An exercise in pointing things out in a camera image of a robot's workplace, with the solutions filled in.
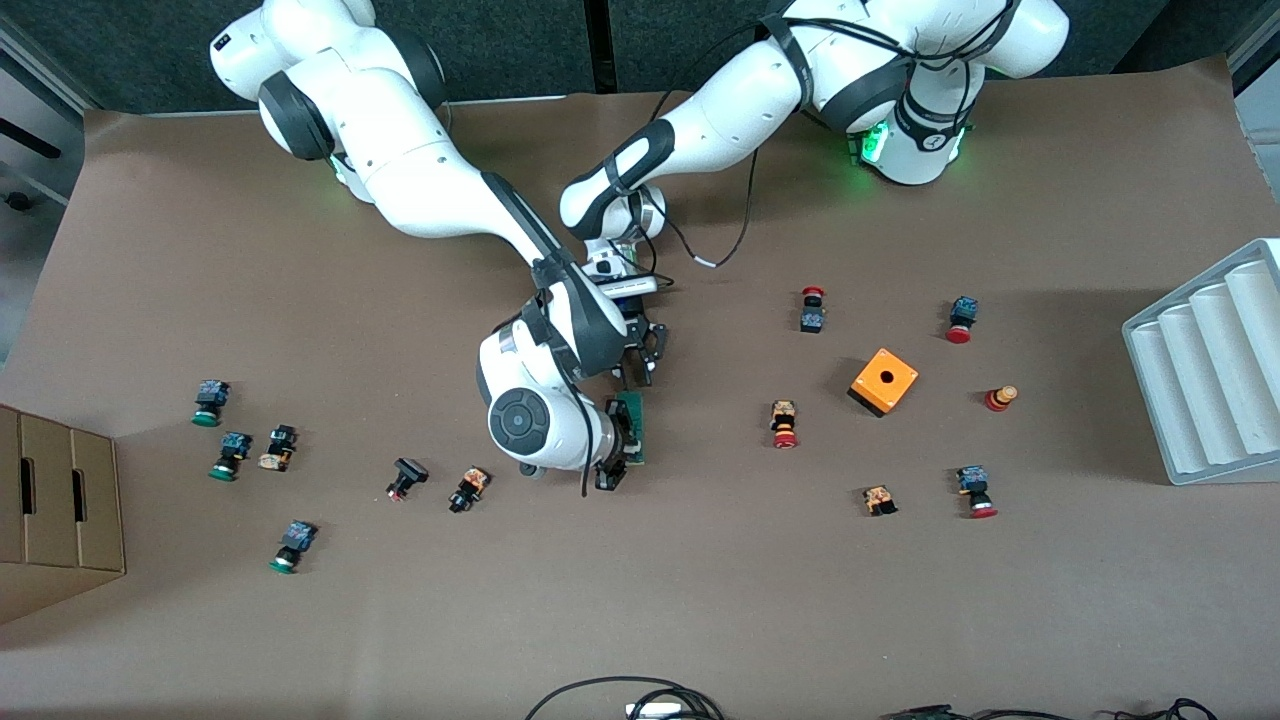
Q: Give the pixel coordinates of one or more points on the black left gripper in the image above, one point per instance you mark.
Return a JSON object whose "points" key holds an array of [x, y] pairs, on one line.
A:
{"points": [[646, 343]]}

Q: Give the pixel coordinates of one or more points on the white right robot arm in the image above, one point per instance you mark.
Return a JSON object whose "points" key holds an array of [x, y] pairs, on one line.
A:
{"points": [[420, 170]]}

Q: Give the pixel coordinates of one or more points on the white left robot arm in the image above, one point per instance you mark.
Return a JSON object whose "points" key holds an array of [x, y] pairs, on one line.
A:
{"points": [[730, 100]]}

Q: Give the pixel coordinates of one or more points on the black push button orange block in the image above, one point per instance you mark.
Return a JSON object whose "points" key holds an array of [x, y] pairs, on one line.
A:
{"points": [[468, 490]]}

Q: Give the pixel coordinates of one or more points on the red mushroom button orange block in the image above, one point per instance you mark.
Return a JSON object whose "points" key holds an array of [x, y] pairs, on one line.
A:
{"points": [[784, 422]]}

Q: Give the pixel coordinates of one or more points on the white plug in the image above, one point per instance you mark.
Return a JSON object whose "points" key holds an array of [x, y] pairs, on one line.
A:
{"points": [[655, 710]]}

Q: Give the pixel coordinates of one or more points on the small orange contact block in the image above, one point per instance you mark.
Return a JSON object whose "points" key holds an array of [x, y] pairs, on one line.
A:
{"points": [[879, 499]]}

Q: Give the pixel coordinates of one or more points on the green push button blue block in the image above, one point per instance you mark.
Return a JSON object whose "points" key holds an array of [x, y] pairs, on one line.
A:
{"points": [[232, 452], [295, 540], [211, 398]]}

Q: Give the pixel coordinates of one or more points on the red yellow button cap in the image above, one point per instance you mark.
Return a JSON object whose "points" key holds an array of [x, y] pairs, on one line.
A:
{"points": [[1000, 398]]}

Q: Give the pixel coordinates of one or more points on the brown cardboard box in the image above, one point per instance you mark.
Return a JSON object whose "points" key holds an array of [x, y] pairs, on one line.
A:
{"points": [[60, 510]]}

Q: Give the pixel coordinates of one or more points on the white ribbed tray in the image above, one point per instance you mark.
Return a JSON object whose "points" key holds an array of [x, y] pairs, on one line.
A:
{"points": [[1210, 370]]}

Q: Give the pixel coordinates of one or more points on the grey cabinet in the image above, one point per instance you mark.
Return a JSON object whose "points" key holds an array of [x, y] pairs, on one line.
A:
{"points": [[30, 100]]}

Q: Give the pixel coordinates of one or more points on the orange button enclosure box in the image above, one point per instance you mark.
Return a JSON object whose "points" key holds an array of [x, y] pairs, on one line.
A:
{"points": [[884, 380]]}

